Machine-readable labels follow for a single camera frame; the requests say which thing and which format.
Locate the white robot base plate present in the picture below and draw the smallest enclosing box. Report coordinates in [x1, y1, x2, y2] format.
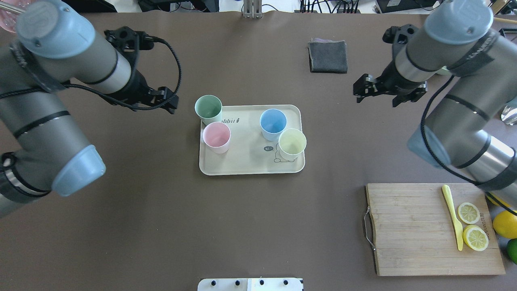
[197, 277, 304, 291]

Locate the lemon slice upper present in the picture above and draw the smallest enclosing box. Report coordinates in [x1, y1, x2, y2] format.
[457, 202, 481, 225]

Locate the cream rabbit tray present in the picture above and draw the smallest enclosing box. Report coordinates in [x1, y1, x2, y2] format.
[199, 105, 305, 176]

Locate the clear textured glass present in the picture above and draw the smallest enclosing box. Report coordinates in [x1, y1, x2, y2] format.
[500, 97, 517, 126]

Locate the whole yellow lemon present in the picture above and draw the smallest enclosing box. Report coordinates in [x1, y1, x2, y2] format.
[486, 193, 511, 208]
[492, 210, 517, 239]

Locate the grey folded cloth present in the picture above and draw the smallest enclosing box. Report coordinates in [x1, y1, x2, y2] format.
[308, 38, 348, 74]

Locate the pink bowl with ice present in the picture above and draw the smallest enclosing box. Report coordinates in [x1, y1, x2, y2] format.
[0, 0, 27, 34]

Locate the wooden cutting board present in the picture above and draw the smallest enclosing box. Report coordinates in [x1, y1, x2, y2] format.
[365, 183, 506, 276]

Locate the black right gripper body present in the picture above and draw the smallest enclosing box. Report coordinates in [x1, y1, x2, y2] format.
[377, 24, 428, 107]

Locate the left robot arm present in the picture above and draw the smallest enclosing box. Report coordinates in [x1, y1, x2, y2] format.
[0, 0, 179, 217]

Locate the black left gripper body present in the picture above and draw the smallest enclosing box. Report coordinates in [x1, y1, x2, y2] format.
[105, 26, 160, 108]

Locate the lemon slice lower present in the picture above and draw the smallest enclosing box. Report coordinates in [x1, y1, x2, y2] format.
[463, 225, 489, 252]

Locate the pink plastic cup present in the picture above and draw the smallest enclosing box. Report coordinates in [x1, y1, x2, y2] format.
[202, 122, 231, 154]

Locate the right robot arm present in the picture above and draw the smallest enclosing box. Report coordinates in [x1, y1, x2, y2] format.
[353, 0, 516, 214]

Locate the pale yellow plastic cup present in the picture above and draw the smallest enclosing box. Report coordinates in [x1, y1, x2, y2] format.
[278, 128, 307, 161]

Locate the green lime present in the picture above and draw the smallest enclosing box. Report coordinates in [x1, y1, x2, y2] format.
[506, 239, 517, 265]

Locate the green bowl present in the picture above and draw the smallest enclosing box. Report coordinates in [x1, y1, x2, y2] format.
[435, 66, 451, 76]

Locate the blue plastic cup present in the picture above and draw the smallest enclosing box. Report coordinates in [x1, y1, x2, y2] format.
[260, 109, 287, 141]

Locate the black glass rack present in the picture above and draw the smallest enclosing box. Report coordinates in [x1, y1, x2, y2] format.
[499, 28, 517, 44]

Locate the yellow plastic knife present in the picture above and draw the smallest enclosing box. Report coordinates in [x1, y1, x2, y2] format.
[441, 184, 464, 252]

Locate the aluminium frame post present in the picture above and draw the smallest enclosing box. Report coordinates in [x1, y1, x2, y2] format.
[242, 0, 263, 19]

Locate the green plastic cup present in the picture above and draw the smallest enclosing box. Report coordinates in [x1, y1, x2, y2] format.
[195, 95, 222, 125]

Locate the lemon slice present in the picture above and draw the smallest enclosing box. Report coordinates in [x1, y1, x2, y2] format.
[463, 225, 489, 252]
[457, 202, 481, 225]

